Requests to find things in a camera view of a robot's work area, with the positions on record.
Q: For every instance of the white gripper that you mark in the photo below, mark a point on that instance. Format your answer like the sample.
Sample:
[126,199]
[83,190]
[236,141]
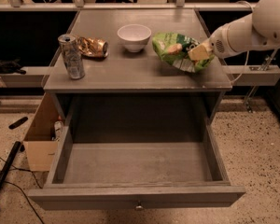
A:
[218,44]

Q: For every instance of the green rice chip bag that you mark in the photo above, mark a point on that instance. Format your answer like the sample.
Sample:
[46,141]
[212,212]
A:
[173,48]

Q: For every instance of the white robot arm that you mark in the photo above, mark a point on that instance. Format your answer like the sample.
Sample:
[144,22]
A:
[269,10]

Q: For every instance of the grey cabinet counter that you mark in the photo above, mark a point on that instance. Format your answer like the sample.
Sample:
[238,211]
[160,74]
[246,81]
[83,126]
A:
[134,72]

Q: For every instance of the grey open top drawer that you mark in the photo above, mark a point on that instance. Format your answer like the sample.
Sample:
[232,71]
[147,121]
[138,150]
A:
[119,151]

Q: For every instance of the metal drawer knob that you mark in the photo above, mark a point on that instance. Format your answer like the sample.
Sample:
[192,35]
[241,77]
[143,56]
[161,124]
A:
[139,207]

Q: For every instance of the white ceramic bowl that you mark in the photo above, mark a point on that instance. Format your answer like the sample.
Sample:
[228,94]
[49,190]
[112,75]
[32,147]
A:
[134,37]

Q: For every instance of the crushed gold can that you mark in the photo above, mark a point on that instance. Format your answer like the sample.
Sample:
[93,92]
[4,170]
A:
[92,47]

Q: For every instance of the tall silver drink can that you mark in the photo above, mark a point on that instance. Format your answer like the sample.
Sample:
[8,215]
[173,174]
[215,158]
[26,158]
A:
[71,56]

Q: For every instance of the white bottle in box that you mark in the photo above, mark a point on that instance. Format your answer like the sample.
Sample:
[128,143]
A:
[58,129]

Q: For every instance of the cardboard box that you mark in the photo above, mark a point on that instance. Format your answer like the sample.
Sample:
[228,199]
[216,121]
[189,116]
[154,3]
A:
[39,142]

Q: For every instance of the black marker on floor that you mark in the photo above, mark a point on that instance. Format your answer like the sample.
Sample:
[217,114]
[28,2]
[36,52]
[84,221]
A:
[17,123]

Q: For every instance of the black pole on floor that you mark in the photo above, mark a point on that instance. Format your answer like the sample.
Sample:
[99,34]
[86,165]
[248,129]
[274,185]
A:
[8,162]

